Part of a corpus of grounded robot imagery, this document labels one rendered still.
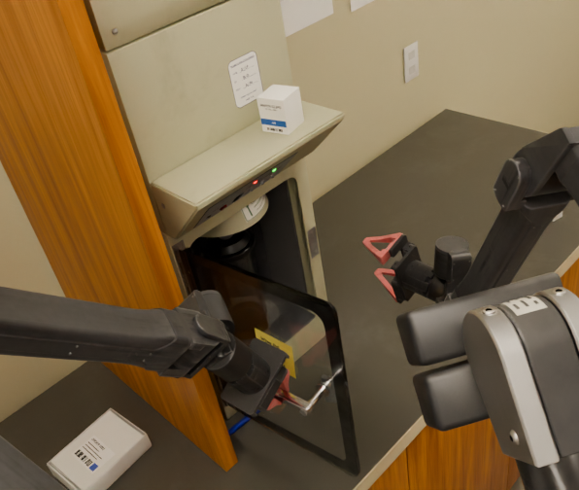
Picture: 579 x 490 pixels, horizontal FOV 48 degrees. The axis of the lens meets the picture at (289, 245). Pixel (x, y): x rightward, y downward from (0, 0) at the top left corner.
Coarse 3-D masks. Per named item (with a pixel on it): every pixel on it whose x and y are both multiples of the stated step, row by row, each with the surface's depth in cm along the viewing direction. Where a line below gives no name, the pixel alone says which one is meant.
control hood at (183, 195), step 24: (312, 120) 106; (336, 120) 106; (240, 144) 103; (264, 144) 102; (288, 144) 101; (312, 144) 109; (192, 168) 99; (216, 168) 98; (240, 168) 97; (264, 168) 98; (168, 192) 95; (192, 192) 93; (216, 192) 93; (168, 216) 99; (192, 216) 94
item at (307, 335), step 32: (192, 256) 103; (224, 288) 102; (256, 288) 96; (288, 288) 92; (256, 320) 102; (288, 320) 96; (320, 320) 90; (320, 352) 95; (256, 416) 122; (288, 416) 114; (320, 416) 106; (352, 416) 101; (320, 448) 113; (352, 448) 106
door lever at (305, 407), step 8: (320, 384) 100; (280, 392) 101; (288, 392) 101; (320, 392) 100; (328, 392) 100; (280, 400) 101; (288, 400) 99; (296, 400) 99; (304, 400) 99; (312, 400) 99; (296, 408) 99; (304, 408) 98; (312, 408) 98
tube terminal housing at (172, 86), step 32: (256, 0) 100; (160, 32) 90; (192, 32) 94; (224, 32) 98; (256, 32) 103; (128, 64) 89; (160, 64) 92; (192, 64) 96; (224, 64) 100; (288, 64) 110; (128, 96) 90; (160, 96) 94; (192, 96) 98; (224, 96) 102; (128, 128) 93; (160, 128) 96; (192, 128) 100; (224, 128) 105; (160, 160) 98; (256, 192) 115; (160, 224) 103; (320, 256) 135; (320, 288) 139; (224, 416) 132
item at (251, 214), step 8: (256, 200) 120; (264, 200) 122; (248, 208) 118; (256, 208) 120; (264, 208) 122; (232, 216) 117; (240, 216) 117; (248, 216) 118; (256, 216) 119; (224, 224) 117; (232, 224) 117; (240, 224) 118; (248, 224) 118; (208, 232) 118; (216, 232) 117; (224, 232) 117; (232, 232) 117
